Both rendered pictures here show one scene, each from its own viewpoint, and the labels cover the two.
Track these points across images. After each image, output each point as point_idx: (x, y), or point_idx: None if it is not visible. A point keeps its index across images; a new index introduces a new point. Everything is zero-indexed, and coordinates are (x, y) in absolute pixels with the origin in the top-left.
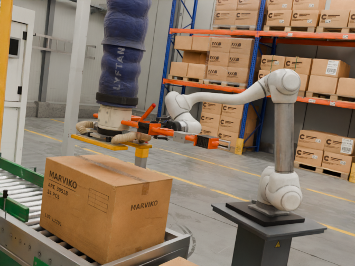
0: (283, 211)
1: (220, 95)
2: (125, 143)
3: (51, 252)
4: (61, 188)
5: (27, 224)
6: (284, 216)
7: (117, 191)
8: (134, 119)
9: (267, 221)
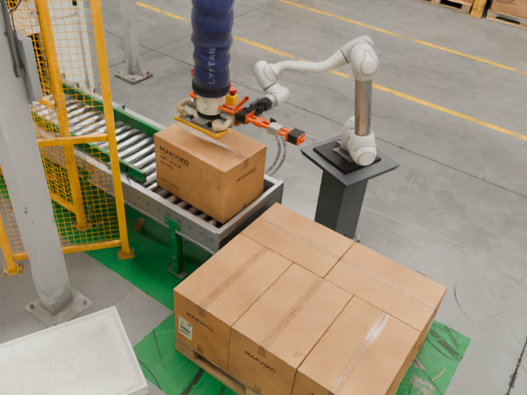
0: None
1: (306, 65)
2: None
3: (179, 215)
4: (174, 162)
5: (146, 183)
6: None
7: (226, 175)
8: None
9: (347, 170)
